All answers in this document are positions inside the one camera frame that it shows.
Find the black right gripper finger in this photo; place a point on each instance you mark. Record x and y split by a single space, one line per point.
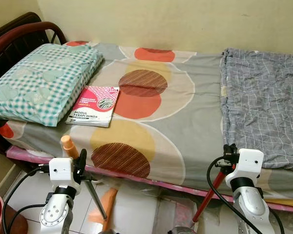
229 148
225 166

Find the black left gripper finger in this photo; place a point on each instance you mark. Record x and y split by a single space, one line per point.
83 158

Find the orange broom with silver pole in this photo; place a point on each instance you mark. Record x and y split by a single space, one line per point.
70 146

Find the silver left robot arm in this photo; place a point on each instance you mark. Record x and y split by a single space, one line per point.
56 212

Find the grey circle-patterned bed sheet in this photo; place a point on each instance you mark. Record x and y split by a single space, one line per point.
195 129

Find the pink and white book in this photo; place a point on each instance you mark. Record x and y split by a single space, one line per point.
94 108

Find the grey grid-patterned quilt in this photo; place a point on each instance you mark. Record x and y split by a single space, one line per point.
263 102

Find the grey robot right leg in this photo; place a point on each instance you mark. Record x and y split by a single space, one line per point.
183 230

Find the teal checked pillow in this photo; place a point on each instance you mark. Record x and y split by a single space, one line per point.
41 83

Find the dark red bed headboard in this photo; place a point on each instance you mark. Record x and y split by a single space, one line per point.
15 32

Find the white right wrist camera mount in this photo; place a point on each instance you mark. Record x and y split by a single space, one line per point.
246 168

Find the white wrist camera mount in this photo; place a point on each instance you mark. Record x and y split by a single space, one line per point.
246 168
61 169

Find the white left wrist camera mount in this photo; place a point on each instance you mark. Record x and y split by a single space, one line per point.
61 169

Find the pink bed frame rail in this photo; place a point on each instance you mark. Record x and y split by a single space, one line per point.
151 181

